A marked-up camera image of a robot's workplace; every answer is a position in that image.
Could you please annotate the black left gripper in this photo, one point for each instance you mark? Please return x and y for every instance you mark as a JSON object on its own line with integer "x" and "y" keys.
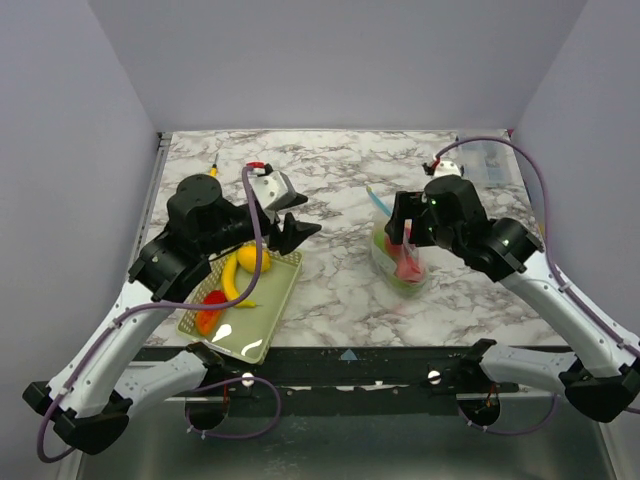
{"x": 293, "y": 234}

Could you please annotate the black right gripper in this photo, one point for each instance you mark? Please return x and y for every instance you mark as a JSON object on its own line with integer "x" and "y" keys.
{"x": 406, "y": 220}

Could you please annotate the red pomegranate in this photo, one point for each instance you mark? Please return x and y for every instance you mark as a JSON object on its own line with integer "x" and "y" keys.
{"x": 409, "y": 269}

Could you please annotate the clear zip top bag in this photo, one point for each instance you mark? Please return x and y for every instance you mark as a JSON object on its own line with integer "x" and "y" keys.
{"x": 383, "y": 263}

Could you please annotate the green starfruit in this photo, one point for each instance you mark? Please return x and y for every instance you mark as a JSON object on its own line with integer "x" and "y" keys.
{"x": 381, "y": 241}

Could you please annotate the red apple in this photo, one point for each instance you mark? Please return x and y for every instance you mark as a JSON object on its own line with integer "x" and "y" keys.
{"x": 406, "y": 249}

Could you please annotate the green cabbage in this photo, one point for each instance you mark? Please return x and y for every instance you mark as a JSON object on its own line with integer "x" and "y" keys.
{"x": 406, "y": 287}

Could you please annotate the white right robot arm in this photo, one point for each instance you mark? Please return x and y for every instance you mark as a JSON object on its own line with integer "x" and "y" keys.
{"x": 599, "y": 377}

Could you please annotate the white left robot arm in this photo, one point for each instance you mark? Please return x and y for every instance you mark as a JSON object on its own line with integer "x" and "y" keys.
{"x": 90, "y": 402}

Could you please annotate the yellow banana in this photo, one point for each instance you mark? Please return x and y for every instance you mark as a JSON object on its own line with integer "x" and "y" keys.
{"x": 228, "y": 276}

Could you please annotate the clear plastic screw box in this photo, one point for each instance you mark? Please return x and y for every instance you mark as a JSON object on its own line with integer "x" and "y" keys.
{"x": 485, "y": 163}

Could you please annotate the green perforated plastic basket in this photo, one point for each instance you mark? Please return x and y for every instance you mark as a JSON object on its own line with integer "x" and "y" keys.
{"x": 246, "y": 334}

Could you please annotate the red orange mango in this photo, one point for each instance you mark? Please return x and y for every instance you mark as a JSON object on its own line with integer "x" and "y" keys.
{"x": 206, "y": 321}

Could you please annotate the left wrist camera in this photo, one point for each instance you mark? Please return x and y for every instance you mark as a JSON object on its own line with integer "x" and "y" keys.
{"x": 272, "y": 188}

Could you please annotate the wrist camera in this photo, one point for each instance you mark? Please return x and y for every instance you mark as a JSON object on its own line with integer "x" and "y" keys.
{"x": 438, "y": 168}
{"x": 272, "y": 188}

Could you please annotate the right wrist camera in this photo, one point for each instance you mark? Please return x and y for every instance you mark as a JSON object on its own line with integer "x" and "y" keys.
{"x": 438, "y": 168}

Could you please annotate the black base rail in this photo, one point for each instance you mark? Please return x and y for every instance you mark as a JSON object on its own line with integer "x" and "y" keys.
{"x": 330, "y": 382}

